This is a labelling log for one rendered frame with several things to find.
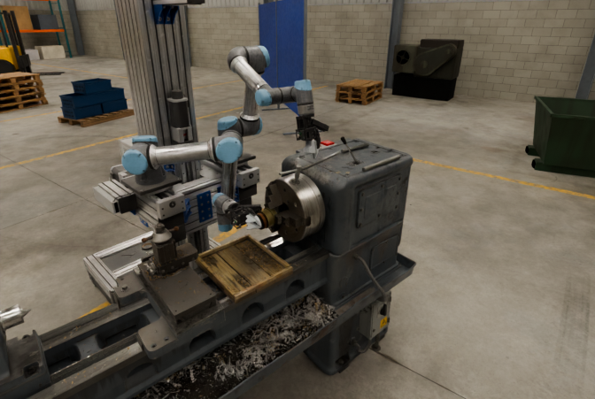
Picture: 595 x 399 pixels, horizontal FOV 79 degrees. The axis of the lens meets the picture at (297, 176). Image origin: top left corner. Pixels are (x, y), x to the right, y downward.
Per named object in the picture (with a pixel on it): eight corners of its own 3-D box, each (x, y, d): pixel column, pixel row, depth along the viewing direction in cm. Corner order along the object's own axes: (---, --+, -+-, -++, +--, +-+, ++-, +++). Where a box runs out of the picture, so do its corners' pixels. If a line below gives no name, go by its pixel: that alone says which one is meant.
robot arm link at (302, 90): (303, 80, 170) (313, 78, 163) (306, 103, 172) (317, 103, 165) (289, 81, 166) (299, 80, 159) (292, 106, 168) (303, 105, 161)
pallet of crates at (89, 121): (111, 111, 833) (104, 75, 802) (135, 114, 799) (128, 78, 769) (58, 122, 735) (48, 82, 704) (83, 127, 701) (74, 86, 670)
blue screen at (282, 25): (247, 94, 1026) (243, 2, 933) (275, 93, 1046) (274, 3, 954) (283, 134, 662) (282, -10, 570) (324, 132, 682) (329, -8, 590)
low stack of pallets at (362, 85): (353, 94, 1036) (355, 78, 1019) (382, 97, 994) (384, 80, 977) (334, 102, 939) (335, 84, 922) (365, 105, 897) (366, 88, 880)
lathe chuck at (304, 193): (275, 212, 196) (282, 163, 179) (313, 248, 177) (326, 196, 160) (261, 218, 191) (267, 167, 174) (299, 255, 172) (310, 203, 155)
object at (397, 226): (341, 293, 278) (348, 190, 244) (393, 330, 245) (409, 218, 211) (279, 332, 242) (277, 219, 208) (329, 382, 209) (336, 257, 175)
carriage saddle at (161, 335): (177, 262, 171) (175, 251, 169) (227, 319, 138) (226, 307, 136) (109, 289, 153) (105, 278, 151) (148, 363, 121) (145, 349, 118)
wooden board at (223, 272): (249, 240, 189) (248, 233, 187) (293, 273, 163) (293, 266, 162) (195, 262, 171) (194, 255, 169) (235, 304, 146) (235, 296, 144)
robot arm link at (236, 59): (219, 42, 185) (264, 91, 158) (238, 42, 191) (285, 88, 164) (217, 64, 193) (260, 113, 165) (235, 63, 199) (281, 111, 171)
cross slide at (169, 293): (172, 253, 167) (171, 245, 165) (217, 304, 137) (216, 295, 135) (135, 267, 157) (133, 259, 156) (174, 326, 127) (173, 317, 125)
